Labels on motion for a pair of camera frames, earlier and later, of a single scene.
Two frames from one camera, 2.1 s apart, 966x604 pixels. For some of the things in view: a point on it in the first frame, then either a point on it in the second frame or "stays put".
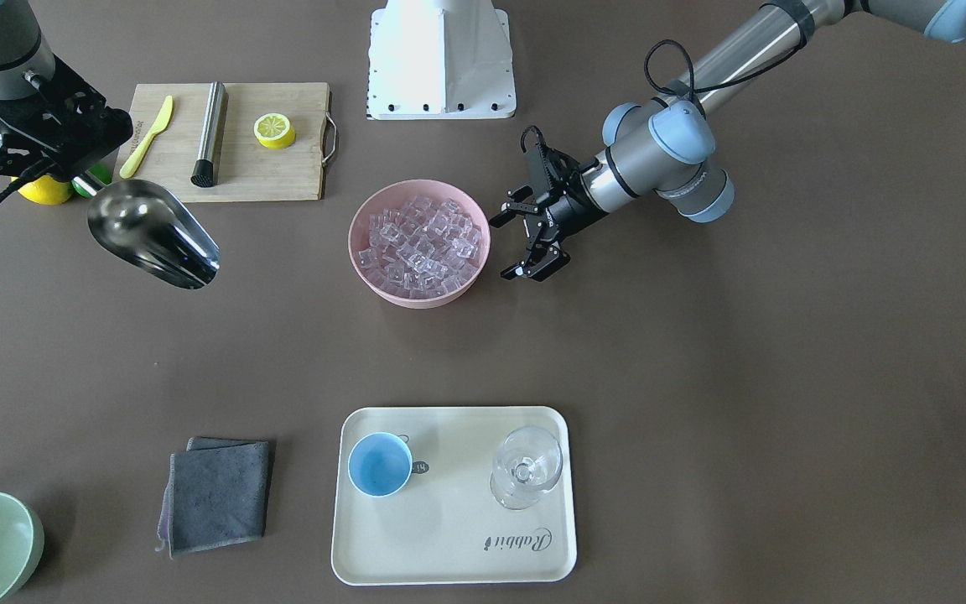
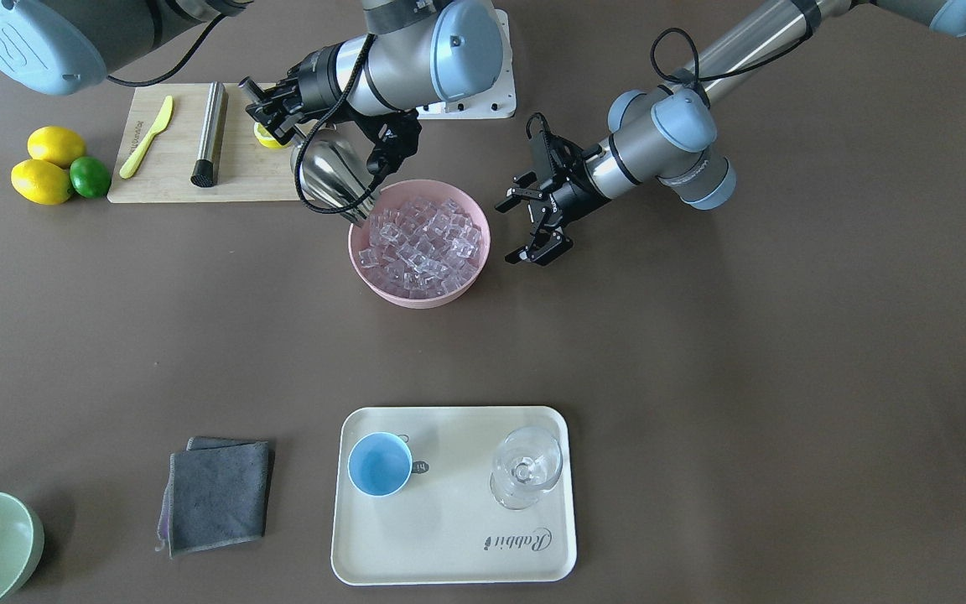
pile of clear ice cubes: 423,247 stays put
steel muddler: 203,174 stays put
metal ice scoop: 148,225 → 333,173
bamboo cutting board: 245,169 stays put
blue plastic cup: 380,465 stays put
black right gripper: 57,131 → 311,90
